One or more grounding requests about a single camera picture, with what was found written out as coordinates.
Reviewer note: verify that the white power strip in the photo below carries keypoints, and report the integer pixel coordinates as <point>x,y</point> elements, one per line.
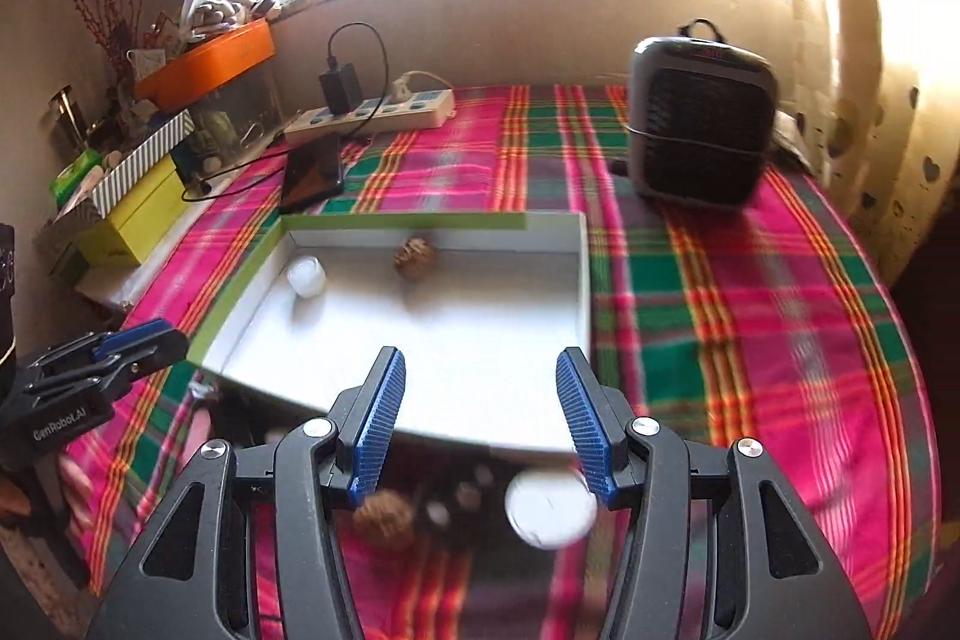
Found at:
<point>424,109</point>

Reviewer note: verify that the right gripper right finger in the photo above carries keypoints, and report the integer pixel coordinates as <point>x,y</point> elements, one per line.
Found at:
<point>770,574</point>

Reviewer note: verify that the orange storage box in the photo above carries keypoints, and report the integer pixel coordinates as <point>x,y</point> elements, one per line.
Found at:
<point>187,78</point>

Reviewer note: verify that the black smartphone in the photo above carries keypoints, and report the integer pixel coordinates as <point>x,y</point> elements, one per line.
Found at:
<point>313,173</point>

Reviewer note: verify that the brown walnut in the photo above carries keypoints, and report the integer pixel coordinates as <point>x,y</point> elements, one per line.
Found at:
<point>414,259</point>
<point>386,520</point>

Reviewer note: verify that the yellow box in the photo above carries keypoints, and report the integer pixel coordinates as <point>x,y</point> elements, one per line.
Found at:
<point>127,235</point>

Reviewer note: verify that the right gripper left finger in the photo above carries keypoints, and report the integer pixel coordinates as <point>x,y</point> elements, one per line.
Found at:
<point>191,573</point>

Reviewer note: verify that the white plug on strip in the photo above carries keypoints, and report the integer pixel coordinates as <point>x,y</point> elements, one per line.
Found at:
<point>401,89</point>

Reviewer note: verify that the small white cap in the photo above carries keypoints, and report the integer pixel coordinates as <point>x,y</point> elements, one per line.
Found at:
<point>306,276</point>

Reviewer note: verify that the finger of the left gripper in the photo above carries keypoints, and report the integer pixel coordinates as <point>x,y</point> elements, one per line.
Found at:
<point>119,341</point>
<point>70,363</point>

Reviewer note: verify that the grey black space heater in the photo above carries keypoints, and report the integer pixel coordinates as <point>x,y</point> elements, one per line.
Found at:
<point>701,114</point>

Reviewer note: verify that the striped white box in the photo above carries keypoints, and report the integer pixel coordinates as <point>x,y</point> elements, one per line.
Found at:
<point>131,170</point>

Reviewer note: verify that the pink plaid cloth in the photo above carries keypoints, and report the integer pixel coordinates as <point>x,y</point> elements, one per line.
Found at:
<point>768,322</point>

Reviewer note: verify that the cream heart curtain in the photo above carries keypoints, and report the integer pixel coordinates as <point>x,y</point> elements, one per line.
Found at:
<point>876,88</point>

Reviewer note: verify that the green tissue pack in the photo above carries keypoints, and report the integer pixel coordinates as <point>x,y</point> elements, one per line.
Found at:
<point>64,184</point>

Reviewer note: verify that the black charger adapter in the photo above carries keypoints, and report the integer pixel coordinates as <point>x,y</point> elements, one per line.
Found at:
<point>340,86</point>

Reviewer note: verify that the green white cardboard box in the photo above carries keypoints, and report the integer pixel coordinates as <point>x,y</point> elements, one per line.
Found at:
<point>480,333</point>

